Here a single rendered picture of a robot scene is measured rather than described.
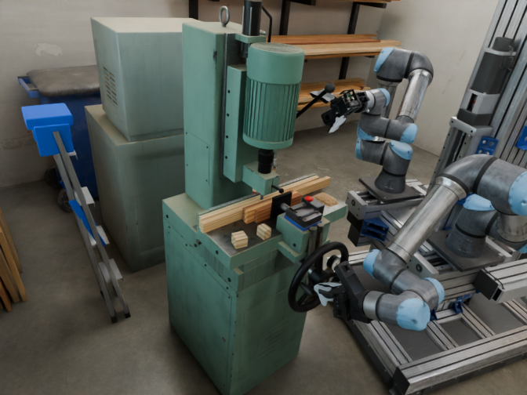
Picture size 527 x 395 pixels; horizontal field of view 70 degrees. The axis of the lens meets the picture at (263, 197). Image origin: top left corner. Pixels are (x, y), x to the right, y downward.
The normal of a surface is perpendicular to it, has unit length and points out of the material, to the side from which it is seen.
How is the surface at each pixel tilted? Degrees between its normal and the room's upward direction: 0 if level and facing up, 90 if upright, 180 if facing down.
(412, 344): 0
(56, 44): 90
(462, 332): 0
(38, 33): 90
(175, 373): 0
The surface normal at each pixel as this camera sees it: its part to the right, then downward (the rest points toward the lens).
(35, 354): 0.09, -0.85
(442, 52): -0.81, 0.24
